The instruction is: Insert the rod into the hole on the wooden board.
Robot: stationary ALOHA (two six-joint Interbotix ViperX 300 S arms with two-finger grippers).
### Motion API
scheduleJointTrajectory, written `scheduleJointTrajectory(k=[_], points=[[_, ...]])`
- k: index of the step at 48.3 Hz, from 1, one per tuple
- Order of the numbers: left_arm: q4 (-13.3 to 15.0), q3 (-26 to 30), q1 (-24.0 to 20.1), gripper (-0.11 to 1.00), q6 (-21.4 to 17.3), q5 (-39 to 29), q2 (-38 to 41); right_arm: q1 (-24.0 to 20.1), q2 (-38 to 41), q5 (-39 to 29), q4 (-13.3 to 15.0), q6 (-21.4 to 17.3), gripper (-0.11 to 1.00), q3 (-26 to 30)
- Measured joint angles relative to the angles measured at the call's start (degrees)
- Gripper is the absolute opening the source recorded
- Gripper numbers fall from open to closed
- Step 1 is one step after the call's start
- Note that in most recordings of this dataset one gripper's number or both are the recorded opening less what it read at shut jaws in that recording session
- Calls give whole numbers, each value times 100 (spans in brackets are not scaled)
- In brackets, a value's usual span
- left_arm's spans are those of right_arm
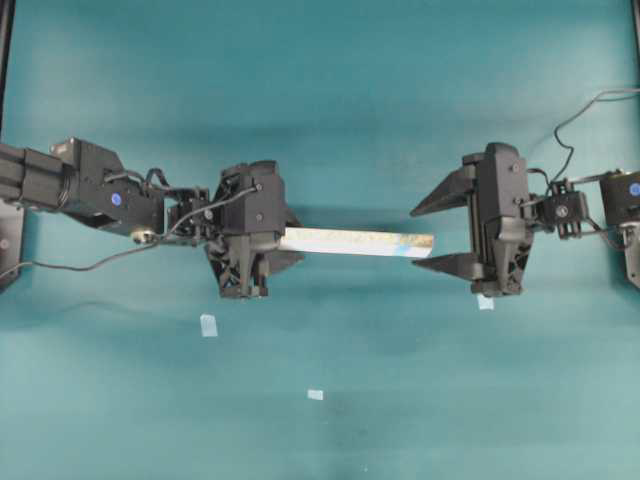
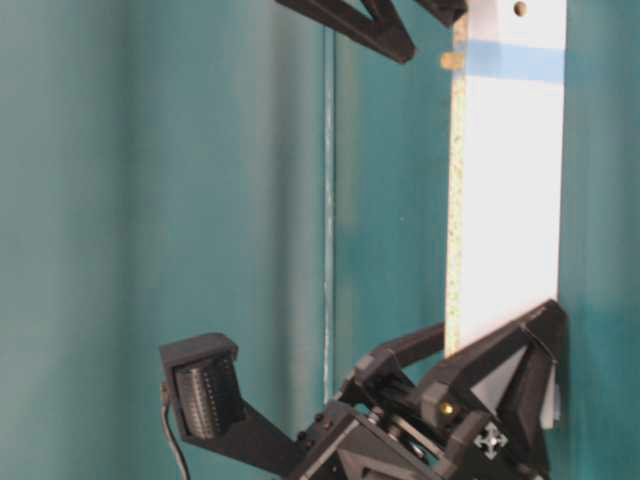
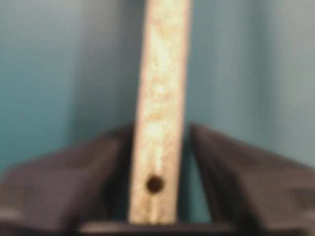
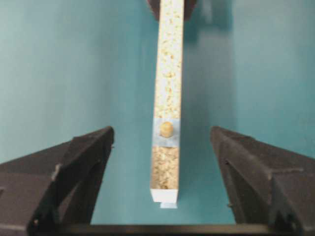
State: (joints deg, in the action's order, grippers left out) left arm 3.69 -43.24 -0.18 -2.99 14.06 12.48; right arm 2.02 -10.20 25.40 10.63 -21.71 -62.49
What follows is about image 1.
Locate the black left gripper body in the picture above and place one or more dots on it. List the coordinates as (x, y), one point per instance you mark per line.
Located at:
(240, 262)

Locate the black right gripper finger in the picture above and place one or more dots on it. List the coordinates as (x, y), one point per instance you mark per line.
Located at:
(462, 265)
(451, 193)

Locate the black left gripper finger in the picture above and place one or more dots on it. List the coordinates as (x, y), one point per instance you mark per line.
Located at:
(280, 260)
(291, 220)

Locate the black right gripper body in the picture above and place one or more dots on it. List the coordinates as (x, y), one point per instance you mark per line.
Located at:
(502, 247)

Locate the white particle board plank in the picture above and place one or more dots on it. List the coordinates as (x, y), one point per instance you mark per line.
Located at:
(355, 242)

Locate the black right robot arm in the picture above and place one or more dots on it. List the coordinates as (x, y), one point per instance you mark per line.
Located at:
(575, 208)

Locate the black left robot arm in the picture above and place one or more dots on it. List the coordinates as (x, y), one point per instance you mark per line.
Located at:
(89, 184)

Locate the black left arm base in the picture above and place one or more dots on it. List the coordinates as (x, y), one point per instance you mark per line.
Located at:
(12, 230)

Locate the right tape marker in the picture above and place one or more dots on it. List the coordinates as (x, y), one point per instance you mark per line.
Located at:
(485, 303)

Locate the tape marker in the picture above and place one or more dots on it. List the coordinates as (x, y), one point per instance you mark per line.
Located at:
(315, 394)
(209, 328)
(485, 303)

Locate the left tape marker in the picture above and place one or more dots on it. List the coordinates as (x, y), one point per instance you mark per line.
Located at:
(209, 328)

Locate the middle tape marker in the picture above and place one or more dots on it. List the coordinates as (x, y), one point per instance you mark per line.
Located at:
(315, 394)

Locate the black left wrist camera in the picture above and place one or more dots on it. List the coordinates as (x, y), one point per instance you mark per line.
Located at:
(263, 209)

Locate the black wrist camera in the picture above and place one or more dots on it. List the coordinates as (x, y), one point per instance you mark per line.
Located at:
(263, 209)
(502, 183)

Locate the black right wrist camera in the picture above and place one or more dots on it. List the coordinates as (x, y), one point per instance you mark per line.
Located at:
(502, 183)

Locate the black left frame post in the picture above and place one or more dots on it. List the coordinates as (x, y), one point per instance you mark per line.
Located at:
(6, 28)

